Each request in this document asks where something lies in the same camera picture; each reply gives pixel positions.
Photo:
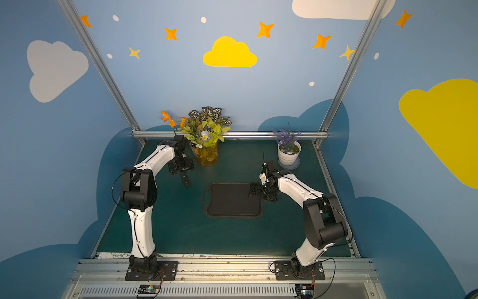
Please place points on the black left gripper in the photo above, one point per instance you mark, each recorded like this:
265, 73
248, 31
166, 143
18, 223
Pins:
183, 169

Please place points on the flower bouquet amber vase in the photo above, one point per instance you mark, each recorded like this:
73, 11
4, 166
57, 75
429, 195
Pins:
203, 129

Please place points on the right aluminium upright post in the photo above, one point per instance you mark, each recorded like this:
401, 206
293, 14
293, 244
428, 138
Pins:
361, 48

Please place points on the lavender plant white pot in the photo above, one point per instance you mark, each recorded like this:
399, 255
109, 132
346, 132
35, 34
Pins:
288, 148

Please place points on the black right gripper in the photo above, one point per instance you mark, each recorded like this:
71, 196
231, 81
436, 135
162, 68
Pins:
259, 188

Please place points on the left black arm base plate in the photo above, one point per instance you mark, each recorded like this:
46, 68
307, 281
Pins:
168, 270

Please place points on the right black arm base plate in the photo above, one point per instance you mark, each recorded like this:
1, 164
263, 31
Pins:
293, 270

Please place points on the black cutting board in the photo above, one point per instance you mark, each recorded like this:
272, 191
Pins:
231, 201

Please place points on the aluminium upright post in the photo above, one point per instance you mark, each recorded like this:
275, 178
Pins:
361, 48
70, 11

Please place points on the right controller circuit board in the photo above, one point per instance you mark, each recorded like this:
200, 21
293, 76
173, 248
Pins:
304, 291

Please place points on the left controller circuit board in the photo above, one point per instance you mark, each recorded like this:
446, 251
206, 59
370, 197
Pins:
147, 291

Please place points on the aluminium rear crossbar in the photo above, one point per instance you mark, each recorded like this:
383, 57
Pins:
230, 135

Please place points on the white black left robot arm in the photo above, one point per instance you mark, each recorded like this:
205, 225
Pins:
139, 193

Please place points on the aluminium front rail frame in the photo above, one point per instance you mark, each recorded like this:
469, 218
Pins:
223, 277

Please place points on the controller circuit board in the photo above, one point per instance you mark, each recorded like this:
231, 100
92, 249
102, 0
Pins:
147, 291
304, 291

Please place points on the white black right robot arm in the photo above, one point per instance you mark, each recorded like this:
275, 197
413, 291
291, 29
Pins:
324, 223

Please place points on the left aluminium upright post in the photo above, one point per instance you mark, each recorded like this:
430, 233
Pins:
70, 11

